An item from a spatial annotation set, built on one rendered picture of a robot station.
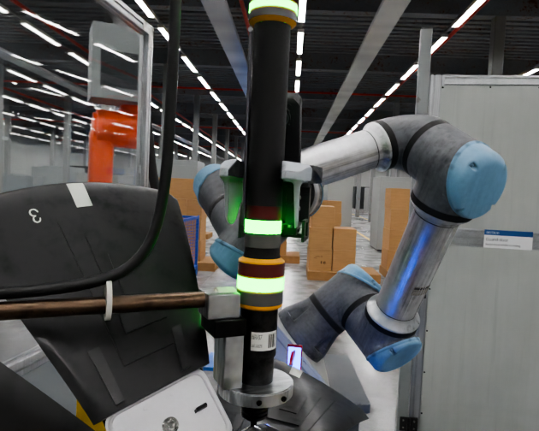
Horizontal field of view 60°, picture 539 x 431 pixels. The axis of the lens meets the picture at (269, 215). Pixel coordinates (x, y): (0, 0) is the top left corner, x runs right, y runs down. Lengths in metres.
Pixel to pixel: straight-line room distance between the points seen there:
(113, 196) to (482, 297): 1.99
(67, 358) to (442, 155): 0.64
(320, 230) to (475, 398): 5.77
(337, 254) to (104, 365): 7.61
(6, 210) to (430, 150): 0.65
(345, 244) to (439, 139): 7.15
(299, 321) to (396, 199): 7.44
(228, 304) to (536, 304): 2.07
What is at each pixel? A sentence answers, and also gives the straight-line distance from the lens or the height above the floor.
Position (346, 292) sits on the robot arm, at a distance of 1.12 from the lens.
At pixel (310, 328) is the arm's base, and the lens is 1.12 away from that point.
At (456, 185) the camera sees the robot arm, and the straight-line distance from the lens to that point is 0.82.
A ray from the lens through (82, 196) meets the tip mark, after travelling 0.52.
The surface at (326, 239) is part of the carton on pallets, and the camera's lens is 7.94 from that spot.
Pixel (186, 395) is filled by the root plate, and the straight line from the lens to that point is 0.44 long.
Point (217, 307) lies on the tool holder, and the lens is 0.42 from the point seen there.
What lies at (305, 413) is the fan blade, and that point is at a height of 1.19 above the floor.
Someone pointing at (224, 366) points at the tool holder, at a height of 1.29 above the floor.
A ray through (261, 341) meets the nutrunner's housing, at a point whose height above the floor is 1.31.
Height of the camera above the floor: 1.45
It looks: 3 degrees down
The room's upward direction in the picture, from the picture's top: 3 degrees clockwise
